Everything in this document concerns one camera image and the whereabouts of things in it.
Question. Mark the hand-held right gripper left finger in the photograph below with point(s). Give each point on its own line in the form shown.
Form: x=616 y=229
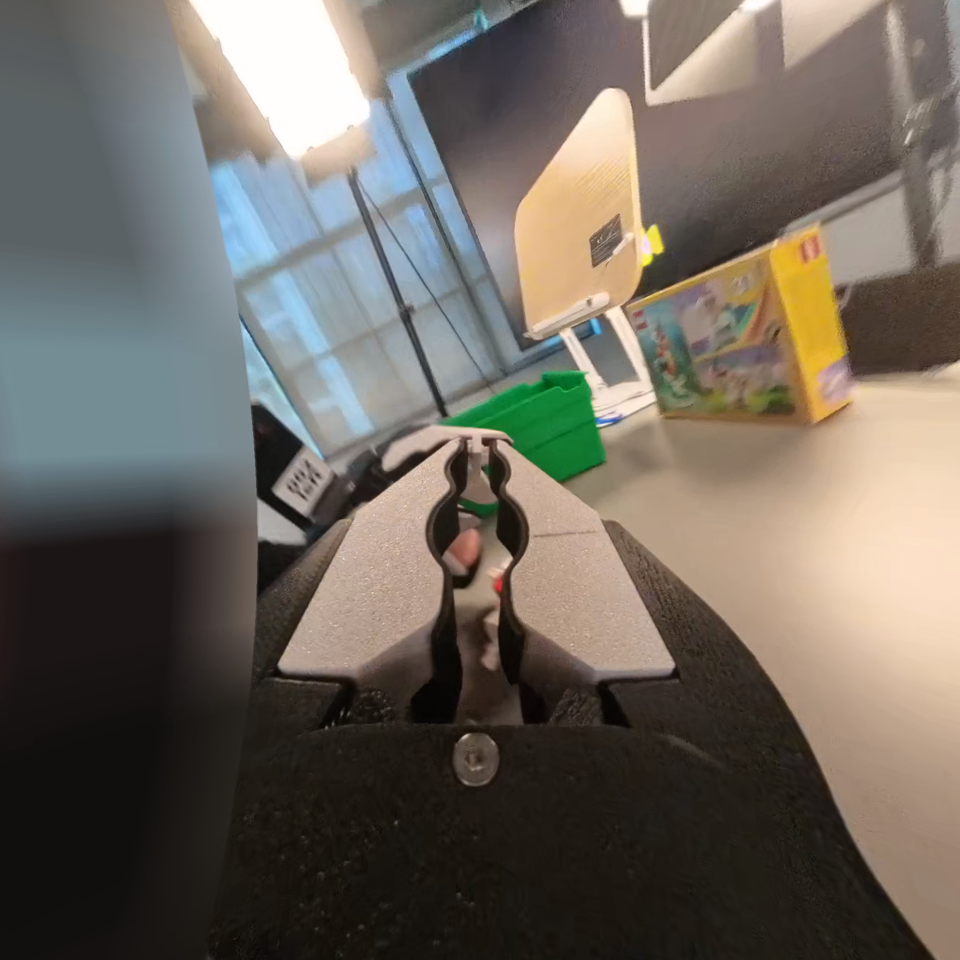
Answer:
x=375 y=570

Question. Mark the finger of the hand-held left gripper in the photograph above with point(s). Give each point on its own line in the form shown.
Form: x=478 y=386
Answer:
x=450 y=433

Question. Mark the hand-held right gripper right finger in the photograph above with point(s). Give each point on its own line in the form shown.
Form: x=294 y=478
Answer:
x=585 y=585

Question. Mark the small white lego piece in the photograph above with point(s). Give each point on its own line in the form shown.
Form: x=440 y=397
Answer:
x=475 y=457

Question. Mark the colourful lego unicorn model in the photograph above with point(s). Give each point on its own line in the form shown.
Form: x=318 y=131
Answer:
x=491 y=600

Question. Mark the yellow lego set box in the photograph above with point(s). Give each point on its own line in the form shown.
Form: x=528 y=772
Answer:
x=750 y=337

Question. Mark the person's left hand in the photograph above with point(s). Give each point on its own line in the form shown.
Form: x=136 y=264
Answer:
x=463 y=553

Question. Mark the green plastic sorting bin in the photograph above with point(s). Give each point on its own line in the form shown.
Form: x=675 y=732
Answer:
x=540 y=427

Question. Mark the black tripod pole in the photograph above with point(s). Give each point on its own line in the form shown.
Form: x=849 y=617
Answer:
x=397 y=300

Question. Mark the wooden book stand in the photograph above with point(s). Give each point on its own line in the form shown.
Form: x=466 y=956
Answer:
x=577 y=217

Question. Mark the large black screen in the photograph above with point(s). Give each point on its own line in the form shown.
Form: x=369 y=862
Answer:
x=712 y=165

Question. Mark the bright softbox light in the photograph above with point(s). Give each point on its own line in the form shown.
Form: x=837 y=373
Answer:
x=285 y=67

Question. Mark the white softbox light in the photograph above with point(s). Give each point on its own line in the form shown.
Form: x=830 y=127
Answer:
x=750 y=45

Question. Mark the grey light stand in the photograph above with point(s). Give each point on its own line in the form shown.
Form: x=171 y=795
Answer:
x=922 y=127

